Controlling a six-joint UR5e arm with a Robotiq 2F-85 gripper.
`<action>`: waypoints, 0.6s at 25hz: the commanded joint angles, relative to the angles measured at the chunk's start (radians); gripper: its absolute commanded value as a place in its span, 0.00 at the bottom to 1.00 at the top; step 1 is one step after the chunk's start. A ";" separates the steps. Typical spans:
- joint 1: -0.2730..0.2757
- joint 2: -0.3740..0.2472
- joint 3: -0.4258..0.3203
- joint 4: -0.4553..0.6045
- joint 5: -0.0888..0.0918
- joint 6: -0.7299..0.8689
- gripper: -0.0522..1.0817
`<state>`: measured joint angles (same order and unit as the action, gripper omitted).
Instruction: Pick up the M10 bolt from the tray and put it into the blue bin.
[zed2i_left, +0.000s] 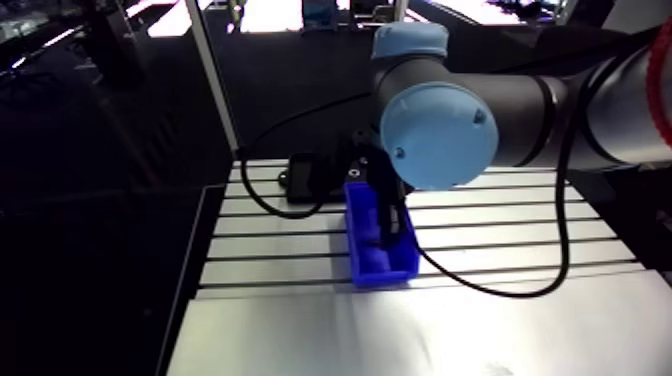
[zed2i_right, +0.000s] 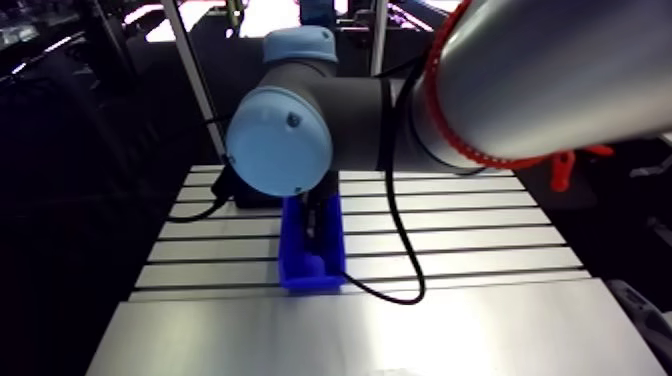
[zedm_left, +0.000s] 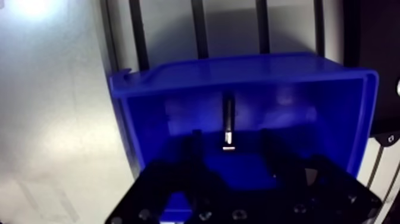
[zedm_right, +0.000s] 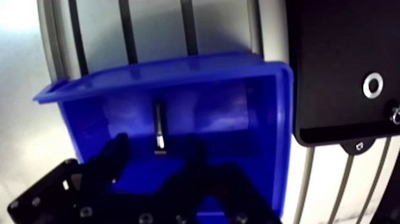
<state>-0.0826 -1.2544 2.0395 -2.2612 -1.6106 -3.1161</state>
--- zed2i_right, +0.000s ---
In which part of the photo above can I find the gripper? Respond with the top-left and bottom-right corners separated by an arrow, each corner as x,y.
300,182 -> 332,258

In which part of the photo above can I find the blue bin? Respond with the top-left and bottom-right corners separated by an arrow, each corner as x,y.
277,195 -> 348,293

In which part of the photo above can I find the long black cable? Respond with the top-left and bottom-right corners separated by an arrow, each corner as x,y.
342,56 -> 489,306

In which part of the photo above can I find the short black cable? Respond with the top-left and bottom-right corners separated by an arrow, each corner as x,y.
166,116 -> 235,224

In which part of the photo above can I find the red cable tie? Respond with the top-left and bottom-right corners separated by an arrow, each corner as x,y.
422,0 -> 615,193

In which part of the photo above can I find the pale metal post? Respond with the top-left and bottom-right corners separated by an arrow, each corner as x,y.
369,0 -> 390,77
160,0 -> 228,162

